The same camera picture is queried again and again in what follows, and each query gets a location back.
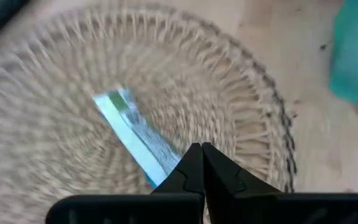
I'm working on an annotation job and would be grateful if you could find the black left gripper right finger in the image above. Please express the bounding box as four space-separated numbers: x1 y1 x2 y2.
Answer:
203 141 358 224

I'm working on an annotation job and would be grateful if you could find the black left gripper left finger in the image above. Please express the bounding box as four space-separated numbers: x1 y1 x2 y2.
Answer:
45 142 206 224

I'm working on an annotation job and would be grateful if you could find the green and brown granola bar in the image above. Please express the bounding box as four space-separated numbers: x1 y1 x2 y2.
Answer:
92 88 182 189

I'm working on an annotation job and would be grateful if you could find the round woven straw mat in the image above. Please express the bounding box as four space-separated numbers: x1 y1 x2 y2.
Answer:
0 0 298 224

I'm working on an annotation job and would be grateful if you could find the translucent teal plastic bin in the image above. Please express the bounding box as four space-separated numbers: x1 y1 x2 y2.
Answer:
328 0 358 110

